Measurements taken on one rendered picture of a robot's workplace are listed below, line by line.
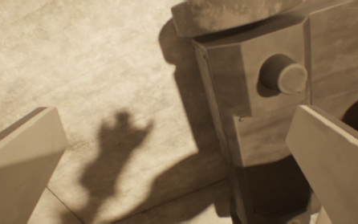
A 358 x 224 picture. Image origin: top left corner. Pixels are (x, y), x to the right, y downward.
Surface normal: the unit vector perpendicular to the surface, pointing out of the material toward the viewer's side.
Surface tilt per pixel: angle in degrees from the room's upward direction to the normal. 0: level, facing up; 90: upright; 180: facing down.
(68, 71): 0
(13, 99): 0
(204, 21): 43
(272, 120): 0
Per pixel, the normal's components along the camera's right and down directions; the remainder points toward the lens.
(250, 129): 0.11, 0.43
